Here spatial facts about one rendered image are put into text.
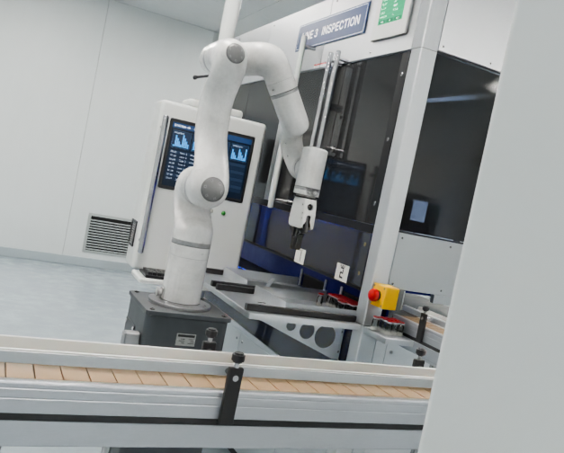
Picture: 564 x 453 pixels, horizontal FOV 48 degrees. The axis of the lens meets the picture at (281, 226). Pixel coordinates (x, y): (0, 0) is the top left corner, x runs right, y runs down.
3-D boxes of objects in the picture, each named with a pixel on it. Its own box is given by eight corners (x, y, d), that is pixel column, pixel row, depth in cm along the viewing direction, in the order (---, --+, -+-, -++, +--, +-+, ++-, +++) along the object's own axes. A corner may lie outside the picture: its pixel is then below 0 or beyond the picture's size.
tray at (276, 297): (335, 304, 238) (336, 295, 238) (371, 323, 215) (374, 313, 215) (254, 294, 224) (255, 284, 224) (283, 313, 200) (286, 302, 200)
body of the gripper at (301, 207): (323, 197, 202) (316, 231, 202) (308, 194, 211) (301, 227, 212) (303, 193, 199) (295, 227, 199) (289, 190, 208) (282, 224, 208)
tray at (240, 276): (296, 285, 269) (298, 277, 269) (325, 299, 246) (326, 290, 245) (222, 275, 254) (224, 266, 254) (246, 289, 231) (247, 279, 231)
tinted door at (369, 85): (317, 211, 249) (348, 64, 246) (377, 225, 210) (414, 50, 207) (316, 210, 249) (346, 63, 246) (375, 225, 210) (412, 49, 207)
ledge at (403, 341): (397, 335, 211) (398, 330, 211) (420, 347, 199) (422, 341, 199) (362, 332, 205) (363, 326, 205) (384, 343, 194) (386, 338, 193)
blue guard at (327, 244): (195, 217, 386) (201, 189, 385) (362, 287, 211) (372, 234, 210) (194, 217, 386) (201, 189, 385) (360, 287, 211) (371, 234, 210)
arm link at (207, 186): (212, 207, 197) (229, 213, 183) (175, 201, 192) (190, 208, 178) (238, 48, 194) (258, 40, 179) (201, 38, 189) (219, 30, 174)
